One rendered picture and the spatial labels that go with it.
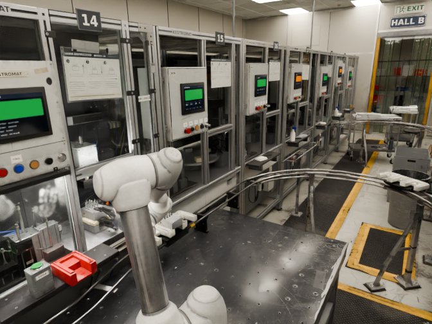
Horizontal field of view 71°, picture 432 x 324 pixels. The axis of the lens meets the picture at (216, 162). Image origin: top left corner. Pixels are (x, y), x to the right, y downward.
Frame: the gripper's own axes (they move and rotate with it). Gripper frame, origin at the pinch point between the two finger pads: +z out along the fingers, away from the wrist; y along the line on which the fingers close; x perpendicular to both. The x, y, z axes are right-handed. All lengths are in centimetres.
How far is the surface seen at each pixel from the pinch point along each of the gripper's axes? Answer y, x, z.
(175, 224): -9.6, -26.6, -33.9
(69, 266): -5.3, 34.4, -23.9
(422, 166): -44, -352, -161
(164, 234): -14.7, -20.4, -29.9
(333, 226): -99, -241, -84
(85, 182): 19.2, 2.8, 4.4
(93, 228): -6.0, 6.5, -2.1
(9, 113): 64, 42, -17
